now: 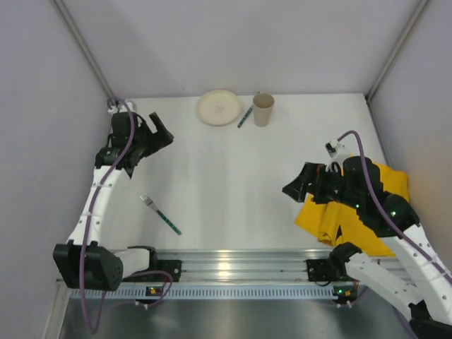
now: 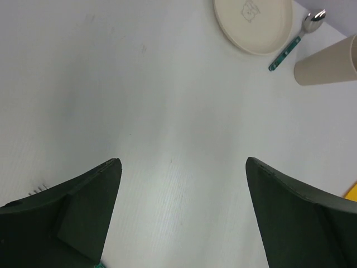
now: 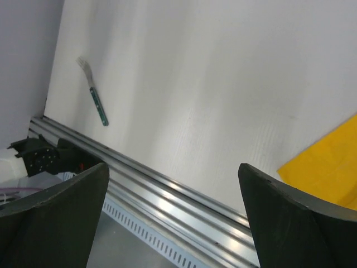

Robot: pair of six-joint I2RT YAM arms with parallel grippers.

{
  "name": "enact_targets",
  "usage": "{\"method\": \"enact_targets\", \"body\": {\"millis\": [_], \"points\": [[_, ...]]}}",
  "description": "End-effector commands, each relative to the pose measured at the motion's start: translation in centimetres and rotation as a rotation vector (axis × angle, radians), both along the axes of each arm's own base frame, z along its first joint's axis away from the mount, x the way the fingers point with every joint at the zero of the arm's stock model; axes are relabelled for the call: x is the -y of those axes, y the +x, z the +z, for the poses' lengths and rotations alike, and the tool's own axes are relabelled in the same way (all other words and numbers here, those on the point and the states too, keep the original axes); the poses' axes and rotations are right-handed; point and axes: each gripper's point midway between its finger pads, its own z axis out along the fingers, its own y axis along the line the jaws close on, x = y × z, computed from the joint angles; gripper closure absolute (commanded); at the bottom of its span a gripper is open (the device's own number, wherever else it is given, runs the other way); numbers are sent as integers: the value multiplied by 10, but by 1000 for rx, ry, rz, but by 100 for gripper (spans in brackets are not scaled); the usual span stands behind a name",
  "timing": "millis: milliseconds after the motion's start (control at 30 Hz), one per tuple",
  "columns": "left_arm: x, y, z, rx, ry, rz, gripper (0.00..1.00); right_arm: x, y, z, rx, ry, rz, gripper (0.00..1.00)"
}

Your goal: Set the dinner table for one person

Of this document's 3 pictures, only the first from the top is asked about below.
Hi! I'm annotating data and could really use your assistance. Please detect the yellow Pikachu placemat cloth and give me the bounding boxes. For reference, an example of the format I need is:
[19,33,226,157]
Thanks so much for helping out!
[295,164,410,257]

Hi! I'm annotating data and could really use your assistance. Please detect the fork with green handle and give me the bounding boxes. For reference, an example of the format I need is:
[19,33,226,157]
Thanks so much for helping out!
[140,194,182,236]

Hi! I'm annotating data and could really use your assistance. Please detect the cream round plate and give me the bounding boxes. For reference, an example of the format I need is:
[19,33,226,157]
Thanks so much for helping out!
[196,90,243,126]

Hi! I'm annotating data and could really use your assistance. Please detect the beige cup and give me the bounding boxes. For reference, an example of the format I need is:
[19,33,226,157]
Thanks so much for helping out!
[253,93,275,127]

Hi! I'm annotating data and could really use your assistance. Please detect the knife with green handle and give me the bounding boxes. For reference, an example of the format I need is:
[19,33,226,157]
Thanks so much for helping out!
[237,106,253,129]

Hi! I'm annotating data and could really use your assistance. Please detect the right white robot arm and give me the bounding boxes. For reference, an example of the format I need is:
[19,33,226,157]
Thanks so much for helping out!
[282,156,451,338]

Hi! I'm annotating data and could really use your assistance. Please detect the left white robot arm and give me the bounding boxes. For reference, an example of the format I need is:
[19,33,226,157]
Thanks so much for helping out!
[52,109,174,292]

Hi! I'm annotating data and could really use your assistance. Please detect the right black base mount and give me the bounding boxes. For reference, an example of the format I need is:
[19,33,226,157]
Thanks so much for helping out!
[306,258,350,287]

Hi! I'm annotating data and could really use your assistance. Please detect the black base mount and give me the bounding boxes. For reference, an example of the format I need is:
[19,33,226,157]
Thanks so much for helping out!
[117,246,182,283]
[306,258,350,287]

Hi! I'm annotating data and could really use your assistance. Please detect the aluminium mounting rail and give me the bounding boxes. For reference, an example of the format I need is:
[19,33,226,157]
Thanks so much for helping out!
[56,248,414,285]

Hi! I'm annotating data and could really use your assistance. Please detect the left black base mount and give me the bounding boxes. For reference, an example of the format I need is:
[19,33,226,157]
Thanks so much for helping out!
[117,246,182,283]

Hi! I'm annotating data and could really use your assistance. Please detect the slotted cable duct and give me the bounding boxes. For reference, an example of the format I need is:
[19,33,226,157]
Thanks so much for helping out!
[69,284,359,301]

